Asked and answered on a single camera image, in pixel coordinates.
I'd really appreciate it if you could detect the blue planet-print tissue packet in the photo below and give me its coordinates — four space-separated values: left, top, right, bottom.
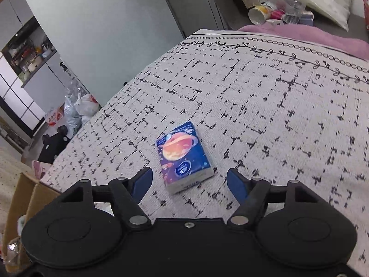
156 120 215 196

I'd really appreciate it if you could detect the pink and white pouch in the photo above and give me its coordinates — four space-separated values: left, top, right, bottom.
31 160 53 181

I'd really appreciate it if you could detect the black-grid sliding door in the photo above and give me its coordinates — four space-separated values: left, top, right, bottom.
0 54 47 139

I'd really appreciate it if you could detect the white plastic bag red print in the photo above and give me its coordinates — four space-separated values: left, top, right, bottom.
73 93 102 127

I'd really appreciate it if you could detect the red-label bottle pack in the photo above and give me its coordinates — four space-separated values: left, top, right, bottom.
44 106 66 128

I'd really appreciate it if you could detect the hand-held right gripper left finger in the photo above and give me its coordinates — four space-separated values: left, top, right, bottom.
58 166 154 229

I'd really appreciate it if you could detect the grey-blue plastic bag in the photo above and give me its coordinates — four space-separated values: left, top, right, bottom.
62 92 84 139

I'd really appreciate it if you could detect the white wall cabinet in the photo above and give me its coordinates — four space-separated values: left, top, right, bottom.
0 0 35 53

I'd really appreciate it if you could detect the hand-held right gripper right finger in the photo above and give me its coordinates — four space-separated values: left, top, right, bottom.
226 168 330 226

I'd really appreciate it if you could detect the grey door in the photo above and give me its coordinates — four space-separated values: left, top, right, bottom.
154 0 232 39

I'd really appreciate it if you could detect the beige dotted cloth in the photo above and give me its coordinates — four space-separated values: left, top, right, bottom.
0 141 39 186

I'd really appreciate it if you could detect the brown cardboard box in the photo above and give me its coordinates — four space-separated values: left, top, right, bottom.
0 171 63 274

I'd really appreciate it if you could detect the kitchen shelf with cookware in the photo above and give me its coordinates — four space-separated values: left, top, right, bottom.
1 17 58 85

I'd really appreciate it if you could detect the white paper cup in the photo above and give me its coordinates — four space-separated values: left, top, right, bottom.
248 5 271 26

